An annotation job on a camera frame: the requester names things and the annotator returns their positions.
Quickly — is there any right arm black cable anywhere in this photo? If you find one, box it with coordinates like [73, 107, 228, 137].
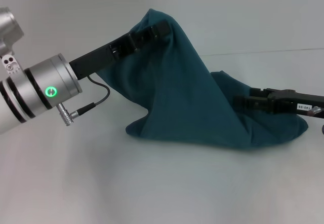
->
[305, 106, 324, 136]

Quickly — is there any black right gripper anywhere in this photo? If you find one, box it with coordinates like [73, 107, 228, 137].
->
[233, 87, 324, 120]

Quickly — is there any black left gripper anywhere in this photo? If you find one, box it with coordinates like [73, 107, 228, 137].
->
[68, 19, 171, 81]

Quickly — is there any teal blue shirt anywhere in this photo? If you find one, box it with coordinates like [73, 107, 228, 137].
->
[97, 8, 310, 154]

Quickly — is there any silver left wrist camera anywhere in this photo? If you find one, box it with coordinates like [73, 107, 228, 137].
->
[0, 7, 25, 77]

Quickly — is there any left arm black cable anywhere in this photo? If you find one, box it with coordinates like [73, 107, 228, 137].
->
[57, 74, 111, 127]

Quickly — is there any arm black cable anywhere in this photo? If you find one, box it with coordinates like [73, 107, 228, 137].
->
[305, 106, 324, 136]
[57, 74, 111, 127]

